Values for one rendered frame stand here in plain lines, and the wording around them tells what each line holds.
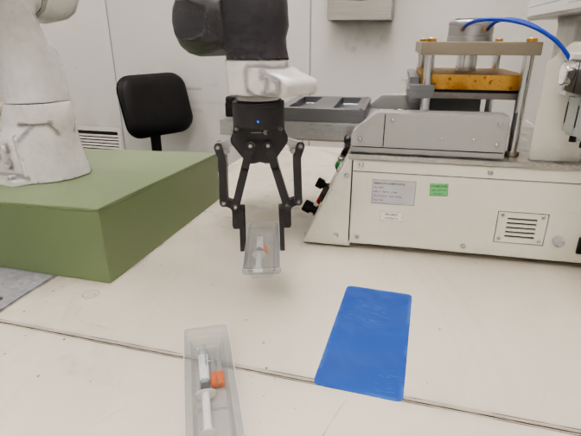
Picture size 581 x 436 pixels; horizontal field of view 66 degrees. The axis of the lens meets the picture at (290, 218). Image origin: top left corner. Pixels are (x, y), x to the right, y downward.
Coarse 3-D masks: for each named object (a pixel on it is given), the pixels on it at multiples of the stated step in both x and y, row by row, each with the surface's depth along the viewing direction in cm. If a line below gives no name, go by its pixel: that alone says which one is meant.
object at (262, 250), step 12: (252, 228) 79; (264, 228) 78; (276, 228) 78; (252, 240) 74; (264, 240) 74; (276, 240) 73; (252, 252) 70; (264, 252) 70; (276, 252) 69; (252, 264) 66; (264, 264) 66; (276, 264) 66
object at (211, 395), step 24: (192, 336) 56; (216, 336) 56; (192, 360) 52; (216, 360) 52; (192, 384) 48; (216, 384) 48; (192, 408) 45; (216, 408) 45; (192, 432) 42; (216, 432) 42; (240, 432) 42
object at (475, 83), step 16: (464, 64) 83; (432, 80) 77; (448, 80) 77; (464, 80) 76; (480, 80) 76; (496, 80) 75; (512, 80) 75; (448, 96) 78; (464, 96) 77; (480, 96) 76; (496, 96) 76; (512, 96) 75
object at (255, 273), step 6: (246, 234) 76; (246, 270) 64; (252, 270) 64; (258, 270) 64; (264, 270) 64; (270, 270) 64; (276, 270) 64; (252, 276) 66; (258, 276) 66; (264, 276) 66; (270, 276) 66
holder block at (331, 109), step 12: (300, 96) 101; (312, 96) 101; (324, 96) 101; (288, 108) 84; (300, 108) 84; (312, 108) 84; (324, 108) 83; (336, 108) 83; (348, 108) 83; (360, 108) 83; (288, 120) 85; (300, 120) 85; (312, 120) 84; (324, 120) 84; (336, 120) 83; (348, 120) 83; (360, 120) 82
